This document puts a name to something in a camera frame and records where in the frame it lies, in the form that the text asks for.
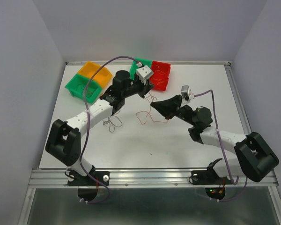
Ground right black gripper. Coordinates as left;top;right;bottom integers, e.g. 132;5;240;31
150;95;197;126

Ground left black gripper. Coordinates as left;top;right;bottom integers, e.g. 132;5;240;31
122;75;154;98

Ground small reddish wires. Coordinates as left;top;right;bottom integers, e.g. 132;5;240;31
75;83;96;98

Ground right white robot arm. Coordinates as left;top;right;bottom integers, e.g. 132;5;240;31
151;95;279;183

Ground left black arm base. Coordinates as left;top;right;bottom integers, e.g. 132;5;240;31
64;170;111;204

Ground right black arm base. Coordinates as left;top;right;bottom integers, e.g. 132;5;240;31
188;170;232;200

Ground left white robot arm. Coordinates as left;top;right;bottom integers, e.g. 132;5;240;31
45;66;153;185

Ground right green plastic bin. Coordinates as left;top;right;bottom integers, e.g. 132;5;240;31
129;57;153;77

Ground green plastic bin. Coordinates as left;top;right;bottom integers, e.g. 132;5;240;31
129;57;153;77
65;74;102;104

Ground red plastic bin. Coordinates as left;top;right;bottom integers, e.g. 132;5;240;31
150;61;171;91

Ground orange plastic bin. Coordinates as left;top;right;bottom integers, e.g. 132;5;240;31
77;61;112;89

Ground left green plastic bin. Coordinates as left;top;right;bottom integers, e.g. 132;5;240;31
65;74;102;104

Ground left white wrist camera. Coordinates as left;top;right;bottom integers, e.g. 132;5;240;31
136;65;154;85

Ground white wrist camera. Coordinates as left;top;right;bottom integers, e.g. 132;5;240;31
181;85;194;107
136;65;154;85

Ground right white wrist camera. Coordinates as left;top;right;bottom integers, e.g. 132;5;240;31
181;85;194;107

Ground aluminium front rail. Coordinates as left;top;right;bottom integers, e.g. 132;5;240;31
28;166;279;188

